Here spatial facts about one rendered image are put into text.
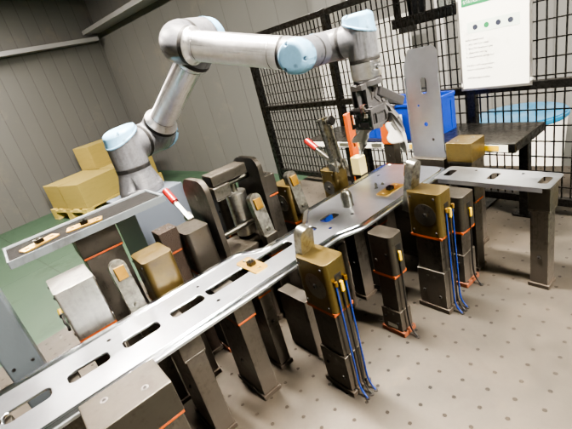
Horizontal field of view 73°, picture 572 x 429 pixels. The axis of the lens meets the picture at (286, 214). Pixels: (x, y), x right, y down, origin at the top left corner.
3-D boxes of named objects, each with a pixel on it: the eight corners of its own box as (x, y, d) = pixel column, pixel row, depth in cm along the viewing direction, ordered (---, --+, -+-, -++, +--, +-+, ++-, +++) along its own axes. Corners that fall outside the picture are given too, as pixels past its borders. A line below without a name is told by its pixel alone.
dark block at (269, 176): (294, 299, 125) (260, 178, 109) (281, 292, 131) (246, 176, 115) (306, 290, 128) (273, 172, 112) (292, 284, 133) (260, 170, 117)
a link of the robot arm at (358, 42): (344, 16, 96) (377, 7, 92) (352, 62, 101) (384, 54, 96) (333, 19, 90) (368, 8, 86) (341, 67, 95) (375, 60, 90)
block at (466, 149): (477, 250, 125) (471, 143, 111) (454, 245, 131) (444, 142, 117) (489, 239, 129) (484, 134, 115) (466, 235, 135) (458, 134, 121)
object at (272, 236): (291, 321, 115) (265, 237, 104) (285, 317, 118) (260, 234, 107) (300, 314, 117) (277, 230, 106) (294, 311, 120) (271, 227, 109)
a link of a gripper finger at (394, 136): (395, 160, 97) (374, 131, 99) (408, 151, 101) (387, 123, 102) (403, 153, 95) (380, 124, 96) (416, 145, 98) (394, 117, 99)
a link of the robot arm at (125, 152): (107, 173, 132) (90, 134, 127) (137, 159, 142) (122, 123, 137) (130, 170, 126) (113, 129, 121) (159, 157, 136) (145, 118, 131)
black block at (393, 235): (414, 345, 96) (399, 242, 85) (382, 329, 104) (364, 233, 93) (426, 332, 99) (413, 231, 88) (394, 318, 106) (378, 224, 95)
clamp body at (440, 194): (460, 321, 100) (449, 197, 86) (419, 305, 109) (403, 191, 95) (471, 306, 103) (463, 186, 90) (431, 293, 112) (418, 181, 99)
